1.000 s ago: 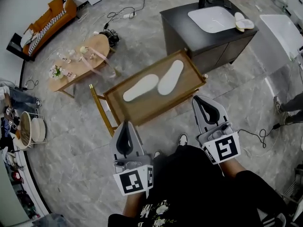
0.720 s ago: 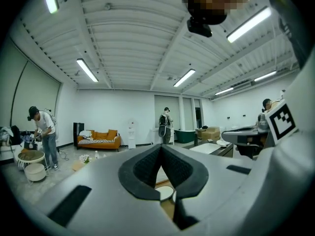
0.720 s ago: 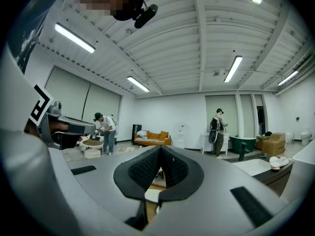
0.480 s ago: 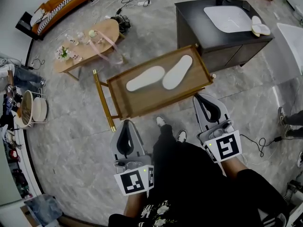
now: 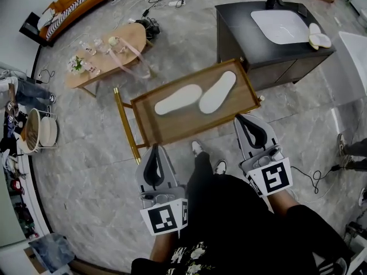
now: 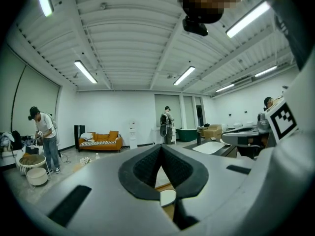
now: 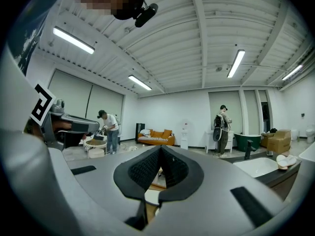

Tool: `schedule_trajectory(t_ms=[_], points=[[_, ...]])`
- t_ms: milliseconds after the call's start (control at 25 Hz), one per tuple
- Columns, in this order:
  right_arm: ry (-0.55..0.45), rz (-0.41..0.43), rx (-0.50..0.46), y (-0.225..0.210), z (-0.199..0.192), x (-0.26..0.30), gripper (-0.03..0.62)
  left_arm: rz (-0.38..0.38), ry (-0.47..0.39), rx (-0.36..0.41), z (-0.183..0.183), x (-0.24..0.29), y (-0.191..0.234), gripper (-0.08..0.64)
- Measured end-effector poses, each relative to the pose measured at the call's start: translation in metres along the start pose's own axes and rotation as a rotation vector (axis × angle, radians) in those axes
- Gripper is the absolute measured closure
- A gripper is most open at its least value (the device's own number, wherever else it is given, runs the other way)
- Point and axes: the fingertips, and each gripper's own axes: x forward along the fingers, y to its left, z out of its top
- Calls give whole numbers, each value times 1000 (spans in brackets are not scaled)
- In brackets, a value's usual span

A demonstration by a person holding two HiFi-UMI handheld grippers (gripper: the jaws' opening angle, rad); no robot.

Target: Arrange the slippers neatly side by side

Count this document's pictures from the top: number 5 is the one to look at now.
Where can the person's black floral shirt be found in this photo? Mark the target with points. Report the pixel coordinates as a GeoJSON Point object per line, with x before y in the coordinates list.
{"type": "Point", "coordinates": [315, 233]}

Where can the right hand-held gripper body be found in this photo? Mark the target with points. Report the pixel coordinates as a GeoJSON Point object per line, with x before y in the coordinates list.
{"type": "Point", "coordinates": [273, 178]}

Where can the person's right white shoe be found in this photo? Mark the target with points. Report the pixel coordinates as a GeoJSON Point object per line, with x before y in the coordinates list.
{"type": "Point", "coordinates": [220, 167]}

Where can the clear glass bottle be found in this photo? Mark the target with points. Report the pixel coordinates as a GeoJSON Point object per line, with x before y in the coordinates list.
{"type": "Point", "coordinates": [99, 45]}

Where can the white bathtub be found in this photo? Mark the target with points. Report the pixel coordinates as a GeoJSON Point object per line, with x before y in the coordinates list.
{"type": "Point", "coordinates": [355, 59]}

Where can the round basket side table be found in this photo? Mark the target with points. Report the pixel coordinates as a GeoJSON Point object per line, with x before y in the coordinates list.
{"type": "Point", "coordinates": [47, 132]}

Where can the striped blanket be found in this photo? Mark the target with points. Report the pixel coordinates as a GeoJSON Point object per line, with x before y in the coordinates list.
{"type": "Point", "coordinates": [68, 13]}

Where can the dark vanity cabinet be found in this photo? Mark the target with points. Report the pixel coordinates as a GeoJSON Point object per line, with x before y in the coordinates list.
{"type": "Point", "coordinates": [258, 59]}

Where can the white power strip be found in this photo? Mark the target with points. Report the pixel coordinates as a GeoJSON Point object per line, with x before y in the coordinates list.
{"type": "Point", "coordinates": [176, 3]}

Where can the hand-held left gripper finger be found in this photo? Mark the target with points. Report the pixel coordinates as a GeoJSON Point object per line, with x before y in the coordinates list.
{"type": "Point", "coordinates": [140, 179]}
{"type": "Point", "coordinates": [172, 173]}

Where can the person's black trousers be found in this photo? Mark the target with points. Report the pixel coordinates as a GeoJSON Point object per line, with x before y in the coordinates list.
{"type": "Point", "coordinates": [229, 211]}

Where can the white sink basin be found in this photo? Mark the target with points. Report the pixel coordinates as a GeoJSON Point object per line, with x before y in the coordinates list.
{"type": "Point", "coordinates": [281, 26]}

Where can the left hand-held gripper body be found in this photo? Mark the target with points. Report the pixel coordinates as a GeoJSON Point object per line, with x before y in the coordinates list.
{"type": "Point", "coordinates": [163, 218]}

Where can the black side table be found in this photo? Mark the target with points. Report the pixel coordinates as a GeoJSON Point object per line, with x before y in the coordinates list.
{"type": "Point", "coordinates": [30, 29]}

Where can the person's left white shoe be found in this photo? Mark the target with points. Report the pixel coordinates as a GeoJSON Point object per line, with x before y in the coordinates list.
{"type": "Point", "coordinates": [197, 147]}

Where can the person's white shoe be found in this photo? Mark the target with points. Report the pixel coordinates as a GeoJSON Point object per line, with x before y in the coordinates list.
{"type": "Point", "coordinates": [220, 167]}
{"type": "Point", "coordinates": [197, 147]}

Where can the person's left forearm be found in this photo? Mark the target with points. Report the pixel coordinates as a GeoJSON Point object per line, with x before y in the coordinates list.
{"type": "Point", "coordinates": [163, 246]}

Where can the person's right forearm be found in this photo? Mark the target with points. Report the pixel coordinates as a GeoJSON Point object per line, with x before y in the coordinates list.
{"type": "Point", "coordinates": [282, 203]}

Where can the blue grey picture print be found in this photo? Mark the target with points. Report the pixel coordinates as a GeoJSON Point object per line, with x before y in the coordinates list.
{"type": "Point", "coordinates": [51, 252]}

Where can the wooden tray cart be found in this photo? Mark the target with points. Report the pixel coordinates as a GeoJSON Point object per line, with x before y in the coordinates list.
{"type": "Point", "coordinates": [186, 125]}

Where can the black bag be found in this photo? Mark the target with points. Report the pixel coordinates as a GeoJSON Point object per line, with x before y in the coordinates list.
{"type": "Point", "coordinates": [149, 29]}

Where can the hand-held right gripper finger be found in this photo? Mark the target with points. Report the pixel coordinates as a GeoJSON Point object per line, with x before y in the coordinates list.
{"type": "Point", "coordinates": [242, 147]}
{"type": "Point", "coordinates": [271, 136]}

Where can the white flower vase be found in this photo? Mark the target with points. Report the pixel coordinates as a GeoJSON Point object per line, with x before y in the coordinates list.
{"type": "Point", "coordinates": [75, 64]}

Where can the oval wooden coffee table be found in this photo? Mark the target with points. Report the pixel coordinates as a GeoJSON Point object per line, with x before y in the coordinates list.
{"type": "Point", "coordinates": [123, 47]}

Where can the small black box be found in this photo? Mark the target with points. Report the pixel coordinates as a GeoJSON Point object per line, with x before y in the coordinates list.
{"type": "Point", "coordinates": [302, 10]}

